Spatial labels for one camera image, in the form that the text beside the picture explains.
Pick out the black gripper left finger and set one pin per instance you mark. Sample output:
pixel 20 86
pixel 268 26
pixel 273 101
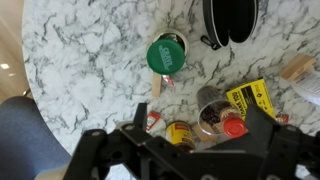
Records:
pixel 141 116

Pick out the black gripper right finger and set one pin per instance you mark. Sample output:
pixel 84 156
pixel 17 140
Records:
pixel 260 123

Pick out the small red-lid spice jar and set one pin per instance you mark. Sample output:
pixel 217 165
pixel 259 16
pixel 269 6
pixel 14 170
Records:
pixel 233 126

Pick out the red white sauce packet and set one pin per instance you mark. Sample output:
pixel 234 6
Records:
pixel 155 121

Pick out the small red sauce packet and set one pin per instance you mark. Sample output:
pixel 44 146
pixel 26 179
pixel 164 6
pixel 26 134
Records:
pixel 167 80
pixel 282 119

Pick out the yellow thank you card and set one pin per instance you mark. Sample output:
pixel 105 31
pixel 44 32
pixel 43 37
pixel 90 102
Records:
pixel 253 95

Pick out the flat wooden stick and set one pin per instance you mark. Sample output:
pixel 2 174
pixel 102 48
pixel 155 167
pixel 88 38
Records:
pixel 156 85

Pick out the yellow label jar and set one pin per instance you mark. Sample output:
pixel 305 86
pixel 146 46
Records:
pixel 180 133

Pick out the clear cup coffee beans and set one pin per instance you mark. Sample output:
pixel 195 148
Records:
pixel 210 106

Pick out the wooden plank block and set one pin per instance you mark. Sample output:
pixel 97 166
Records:
pixel 201 133

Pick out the green-lid round jar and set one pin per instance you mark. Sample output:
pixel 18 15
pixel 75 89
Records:
pixel 165 56

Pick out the light wooden block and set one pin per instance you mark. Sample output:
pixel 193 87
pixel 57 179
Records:
pixel 296 66

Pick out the black bowl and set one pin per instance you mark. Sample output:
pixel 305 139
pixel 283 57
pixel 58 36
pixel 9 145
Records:
pixel 233 20

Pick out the blue-grey chair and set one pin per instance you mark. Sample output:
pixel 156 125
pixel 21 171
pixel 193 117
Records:
pixel 26 136

